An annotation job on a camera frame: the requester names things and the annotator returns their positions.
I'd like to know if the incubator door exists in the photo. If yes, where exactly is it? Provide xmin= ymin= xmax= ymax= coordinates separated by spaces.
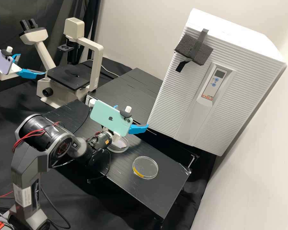
xmin=148 ymin=23 xmax=288 ymax=157

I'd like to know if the petri dish lid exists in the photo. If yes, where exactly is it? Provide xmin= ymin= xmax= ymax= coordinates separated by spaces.
xmin=107 ymin=136 xmax=130 ymax=153

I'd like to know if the right wrist camera phone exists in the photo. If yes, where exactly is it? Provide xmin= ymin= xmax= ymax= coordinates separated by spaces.
xmin=89 ymin=99 xmax=134 ymax=137

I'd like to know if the red wire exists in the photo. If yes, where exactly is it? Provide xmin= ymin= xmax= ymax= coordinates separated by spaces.
xmin=0 ymin=191 xmax=15 ymax=201

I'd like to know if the petri dish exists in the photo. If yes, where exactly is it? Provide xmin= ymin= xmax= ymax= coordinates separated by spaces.
xmin=132 ymin=156 xmax=159 ymax=180

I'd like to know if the white incubator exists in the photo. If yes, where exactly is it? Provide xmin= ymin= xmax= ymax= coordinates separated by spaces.
xmin=186 ymin=8 xmax=288 ymax=65

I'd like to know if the black platform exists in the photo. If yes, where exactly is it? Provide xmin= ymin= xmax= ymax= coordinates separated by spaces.
xmin=44 ymin=100 xmax=191 ymax=220
xmin=86 ymin=68 xmax=164 ymax=120
xmin=134 ymin=127 xmax=200 ymax=169

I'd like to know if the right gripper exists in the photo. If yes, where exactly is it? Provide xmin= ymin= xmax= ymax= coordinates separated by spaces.
xmin=102 ymin=105 xmax=150 ymax=142

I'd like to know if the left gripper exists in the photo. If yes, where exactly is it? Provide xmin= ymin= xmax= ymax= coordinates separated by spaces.
xmin=0 ymin=54 xmax=46 ymax=81

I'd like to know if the black cable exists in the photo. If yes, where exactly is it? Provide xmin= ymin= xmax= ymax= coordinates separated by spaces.
xmin=38 ymin=184 xmax=72 ymax=230

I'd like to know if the cream microscope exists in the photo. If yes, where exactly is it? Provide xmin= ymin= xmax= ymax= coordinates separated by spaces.
xmin=19 ymin=18 xmax=105 ymax=109

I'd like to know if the white cable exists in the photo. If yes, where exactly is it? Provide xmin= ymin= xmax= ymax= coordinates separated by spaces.
xmin=102 ymin=65 xmax=122 ymax=78

